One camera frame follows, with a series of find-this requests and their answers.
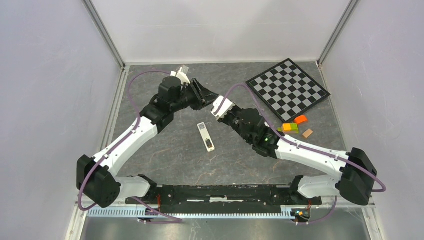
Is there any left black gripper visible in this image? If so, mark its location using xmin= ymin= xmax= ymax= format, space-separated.
xmin=171 ymin=78 xmax=220 ymax=113

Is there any small white remote with buttons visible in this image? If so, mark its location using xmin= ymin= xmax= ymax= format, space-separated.
xmin=197 ymin=122 xmax=215 ymax=153

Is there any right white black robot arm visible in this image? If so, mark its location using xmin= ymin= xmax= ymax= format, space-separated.
xmin=211 ymin=106 xmax=378 ymax=206

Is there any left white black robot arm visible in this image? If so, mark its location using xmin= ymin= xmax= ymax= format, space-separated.
xmin=76 ymin=76 xmax=219 ymax=211

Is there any black white checkerboard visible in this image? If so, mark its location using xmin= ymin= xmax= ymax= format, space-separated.
xmin=246 ymin=58 xmax=331 ymax=123

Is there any green orange block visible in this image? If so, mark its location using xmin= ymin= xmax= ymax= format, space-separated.
xmin=277 ymin=123 xmax=299 ymax=134

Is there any orange curved block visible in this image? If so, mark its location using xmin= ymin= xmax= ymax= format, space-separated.
xmin=293 ymin=115 xmax=309 ymax=125

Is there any tan wooden block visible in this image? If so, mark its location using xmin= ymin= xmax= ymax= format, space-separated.
xmin=302 ymin=128 xmax=314 ymax=139

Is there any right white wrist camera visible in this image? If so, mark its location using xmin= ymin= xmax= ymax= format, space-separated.
xmin=210 ymin=95 xmax=235 ymax=121

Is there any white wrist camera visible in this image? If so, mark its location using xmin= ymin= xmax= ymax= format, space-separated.
xmin=170 ymin=65 xmax=191 ymax=85
xmin=210 ymin=95 xmax=235 ymax=121

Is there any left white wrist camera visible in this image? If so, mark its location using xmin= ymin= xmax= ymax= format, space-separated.
xmin=170 ymin=65 xmax=191 ymax=85

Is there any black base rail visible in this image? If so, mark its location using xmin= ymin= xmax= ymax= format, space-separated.
xmin=141 ymin=184 xmax=322 ymax=214

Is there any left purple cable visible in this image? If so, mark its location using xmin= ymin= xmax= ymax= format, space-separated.
xmin=76 ymin=69 xmax=173 ymax=212

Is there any white slotted cable duct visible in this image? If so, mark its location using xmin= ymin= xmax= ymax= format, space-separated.
xmin=87 ymin=205 xmax=307 ymax=220

